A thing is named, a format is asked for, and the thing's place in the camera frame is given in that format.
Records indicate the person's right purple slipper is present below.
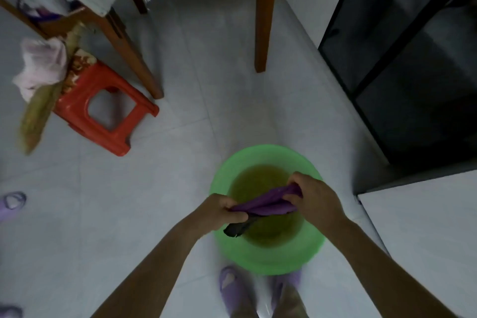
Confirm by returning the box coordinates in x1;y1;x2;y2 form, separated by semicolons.
269;269;303;313

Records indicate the person's purple slipper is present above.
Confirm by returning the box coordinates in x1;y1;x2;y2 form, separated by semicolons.
218;265;258;318
269;269;303;313

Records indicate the black cabinet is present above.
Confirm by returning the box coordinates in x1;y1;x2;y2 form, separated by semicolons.
318;0;477;184

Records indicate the person's right forearm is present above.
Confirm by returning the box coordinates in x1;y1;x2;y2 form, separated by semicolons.
320;215;460;318

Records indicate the wooden table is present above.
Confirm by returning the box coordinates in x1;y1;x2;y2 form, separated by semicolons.
0;0;165;100

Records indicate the person's right foot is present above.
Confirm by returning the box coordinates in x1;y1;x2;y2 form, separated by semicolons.
276;283;310;318

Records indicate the straw broom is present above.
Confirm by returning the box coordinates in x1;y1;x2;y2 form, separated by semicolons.
18;23;85;155

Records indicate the person's left hand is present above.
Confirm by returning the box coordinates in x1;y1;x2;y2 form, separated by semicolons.
193;194;250;236

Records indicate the person's right hand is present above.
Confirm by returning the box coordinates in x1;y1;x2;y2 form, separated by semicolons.
282;172;350;233

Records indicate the wooden chair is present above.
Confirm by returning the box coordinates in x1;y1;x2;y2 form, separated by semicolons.
125;0;281;73

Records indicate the person's left purple slipper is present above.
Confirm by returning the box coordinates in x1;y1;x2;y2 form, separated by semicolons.
218;265;258;318

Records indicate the red plastic stool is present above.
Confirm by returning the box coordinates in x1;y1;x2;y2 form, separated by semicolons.
53;61;160;157

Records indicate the pink cloth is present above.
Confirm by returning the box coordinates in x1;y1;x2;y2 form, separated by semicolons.
12;37;68;102

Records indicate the floral patterned cloth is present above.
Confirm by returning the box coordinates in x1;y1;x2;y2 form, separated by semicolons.
61;49;100;97

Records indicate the person's left forearm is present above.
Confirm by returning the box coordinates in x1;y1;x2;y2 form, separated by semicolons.
90;213;217;318

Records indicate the spare purple slipper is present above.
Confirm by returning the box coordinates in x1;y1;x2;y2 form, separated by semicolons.
0;191;27;222

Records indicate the green plastic basin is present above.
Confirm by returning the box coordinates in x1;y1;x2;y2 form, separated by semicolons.
209;145;326;276

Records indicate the purple wet cloth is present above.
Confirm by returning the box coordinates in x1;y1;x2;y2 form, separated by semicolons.
223;184;303;239

